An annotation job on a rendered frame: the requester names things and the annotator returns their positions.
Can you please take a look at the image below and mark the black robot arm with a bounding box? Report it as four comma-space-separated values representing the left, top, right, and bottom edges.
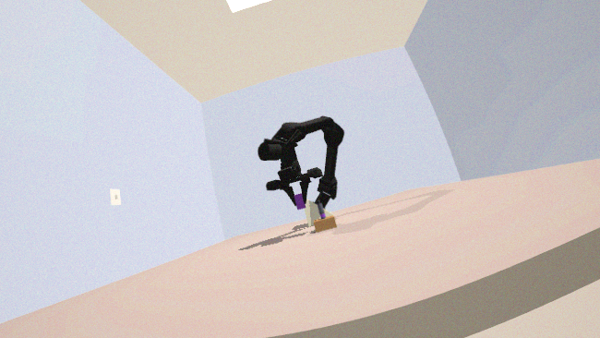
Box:
258, 116, 344, 210

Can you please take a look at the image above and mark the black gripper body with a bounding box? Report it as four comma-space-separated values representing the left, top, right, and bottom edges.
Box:
266, 157, 323, 191

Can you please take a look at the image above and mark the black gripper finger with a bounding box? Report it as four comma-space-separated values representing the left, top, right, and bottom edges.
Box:
279, 186, 296, 207
299, 180, 311, 204

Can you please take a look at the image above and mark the tan wooden block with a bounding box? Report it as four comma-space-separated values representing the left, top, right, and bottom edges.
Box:
314, 215, 337, 233

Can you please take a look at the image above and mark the purple marker cap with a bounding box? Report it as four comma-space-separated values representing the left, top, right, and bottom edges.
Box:
294, 193, 306, 210

